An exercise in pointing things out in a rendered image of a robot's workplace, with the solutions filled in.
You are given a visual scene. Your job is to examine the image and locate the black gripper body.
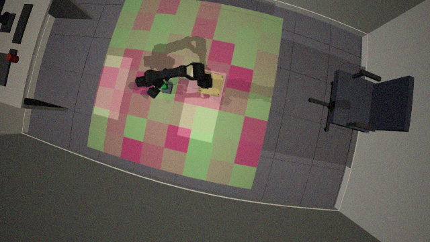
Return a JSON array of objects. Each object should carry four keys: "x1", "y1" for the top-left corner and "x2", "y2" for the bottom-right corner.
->
[{"x1": 147, "y1": 79, "x2": 165, "y2": 99}]

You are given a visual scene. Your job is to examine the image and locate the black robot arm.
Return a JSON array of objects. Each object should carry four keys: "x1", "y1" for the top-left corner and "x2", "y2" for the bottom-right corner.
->
[{"x1": 135, "y1": 63, "x2": 212, "y2": 89}]

